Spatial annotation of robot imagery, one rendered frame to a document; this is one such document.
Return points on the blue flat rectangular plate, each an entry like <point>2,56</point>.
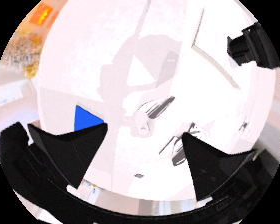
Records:
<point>84,119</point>

